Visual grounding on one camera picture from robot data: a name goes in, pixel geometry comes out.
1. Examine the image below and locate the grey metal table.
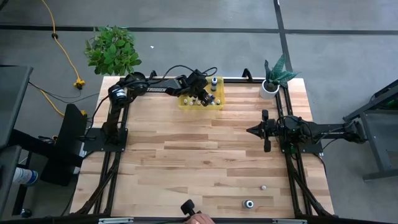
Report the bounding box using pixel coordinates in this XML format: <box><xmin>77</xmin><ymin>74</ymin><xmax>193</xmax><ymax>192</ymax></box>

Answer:
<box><xmin>343</xmin><ymin>79</ymin><xmax>398</xmax><ymax>182</ymax></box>

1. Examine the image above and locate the yellow extension cable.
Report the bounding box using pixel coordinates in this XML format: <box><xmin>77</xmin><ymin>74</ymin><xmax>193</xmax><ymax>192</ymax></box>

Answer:
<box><xmin>40</xmin><ymin>0</ymin><xmax>88</xmax><ymax>118</ymax></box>

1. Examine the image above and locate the yellow translucent plastic bin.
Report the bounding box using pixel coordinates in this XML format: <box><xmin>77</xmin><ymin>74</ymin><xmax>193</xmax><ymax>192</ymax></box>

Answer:
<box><xmin>177</xmin><ymin>76</ymin><xmax>225</xmax><ymax>111</ymax></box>

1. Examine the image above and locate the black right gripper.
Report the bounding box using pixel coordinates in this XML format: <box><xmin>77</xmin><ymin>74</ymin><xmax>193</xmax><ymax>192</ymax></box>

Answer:
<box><xmin>246</xmin><ymin>108</ymin><xmax>282</xmax><ymax>153</ymax></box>

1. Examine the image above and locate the dark grey desk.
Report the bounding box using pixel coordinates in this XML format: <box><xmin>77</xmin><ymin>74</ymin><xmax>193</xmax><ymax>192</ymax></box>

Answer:
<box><xmin>0</xmin><ymin>65</ymin><xmax>34</xmax><ymax>150</ymax></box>

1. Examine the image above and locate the green leafy potted tree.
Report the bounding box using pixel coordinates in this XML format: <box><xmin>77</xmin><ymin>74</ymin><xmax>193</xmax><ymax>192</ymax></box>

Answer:
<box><xmin>84</xmin><ymin>25</ymin><xmax>143</xmax><ymax>77</ymax></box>

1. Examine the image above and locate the black equipment stand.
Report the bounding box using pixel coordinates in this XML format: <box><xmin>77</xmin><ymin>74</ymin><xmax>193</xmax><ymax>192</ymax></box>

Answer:
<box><xmin>40</xmin><ymin>104</ymin><xmax>88</xmax><ymax>187</ymax></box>

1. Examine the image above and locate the black teleoperation handle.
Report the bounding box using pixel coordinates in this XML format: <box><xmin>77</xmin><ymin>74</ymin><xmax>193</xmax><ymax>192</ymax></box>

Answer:
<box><xmin>180</xmin><ymin>198</ymin><xmax>200</xmax><ymax>218</ymax></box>

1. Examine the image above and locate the silver metal bracket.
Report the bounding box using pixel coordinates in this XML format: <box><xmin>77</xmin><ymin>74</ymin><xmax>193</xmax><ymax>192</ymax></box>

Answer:
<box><xmin>98</xmin><ymin>217</ymin><xmax>134</xmax><ymax>224</ymax></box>
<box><xmin>272</xmin><ymin>218</ymin><xmax>308</xmax><ymax>224</ymax></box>

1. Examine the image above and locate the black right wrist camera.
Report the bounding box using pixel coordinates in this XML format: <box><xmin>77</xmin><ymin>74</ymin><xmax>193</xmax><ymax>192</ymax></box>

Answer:
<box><xmin>270</xmin><ymin>120</ymin><xmax>282</xmax><ymax>138</ymax></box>

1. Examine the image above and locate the green snake plant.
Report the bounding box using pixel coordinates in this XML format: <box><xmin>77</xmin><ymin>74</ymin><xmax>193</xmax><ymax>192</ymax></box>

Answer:
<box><xmin>263</xmin><ymin>53</ymin><xmax>301</xmax><ymax>91</ymax></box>

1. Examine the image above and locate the person's hand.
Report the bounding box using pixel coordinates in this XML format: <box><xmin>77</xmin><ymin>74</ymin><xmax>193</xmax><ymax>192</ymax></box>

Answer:
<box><xmin>185</xmin><ymin>213</ymin><xmax>216</xmax><ymax>224</ymax></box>

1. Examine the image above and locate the white blue cylindrical container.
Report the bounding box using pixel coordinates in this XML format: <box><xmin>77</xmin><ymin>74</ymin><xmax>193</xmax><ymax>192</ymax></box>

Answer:
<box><xmin>12</xmin><ymin>167</ymin><xmax>39</xmax><ymax>187</ymax></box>

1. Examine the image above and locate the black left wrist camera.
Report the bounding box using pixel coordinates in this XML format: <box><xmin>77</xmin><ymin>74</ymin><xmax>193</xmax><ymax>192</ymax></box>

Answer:
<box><xmin>185</xmin><ymin>70</ymin><xmax>209</xmax><ymax>88</ymax></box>

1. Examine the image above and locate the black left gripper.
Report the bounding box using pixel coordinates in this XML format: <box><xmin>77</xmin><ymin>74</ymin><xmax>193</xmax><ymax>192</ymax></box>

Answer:
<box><xmin>178</xmin><ymin>81</ymin><xmax>214</xmax><ymax>108</ymax></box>

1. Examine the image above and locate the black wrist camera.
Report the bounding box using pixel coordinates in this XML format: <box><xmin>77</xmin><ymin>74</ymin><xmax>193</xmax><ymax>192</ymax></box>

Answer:
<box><xmin>270</xmin><ymin>120</ymin><xmax>282</xmax><ymax>138</ymax></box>
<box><xmin>185</xmin><ymin>70</ymin><xmax>209</xmax><ymax>88</ymax></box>

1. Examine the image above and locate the white round plant pot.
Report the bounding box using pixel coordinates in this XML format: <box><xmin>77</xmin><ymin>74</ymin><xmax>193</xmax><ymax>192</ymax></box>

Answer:
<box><xmin>259</xmin><ymin>79</ymin><xmax>280</xmax><ymax>100</ymax></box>

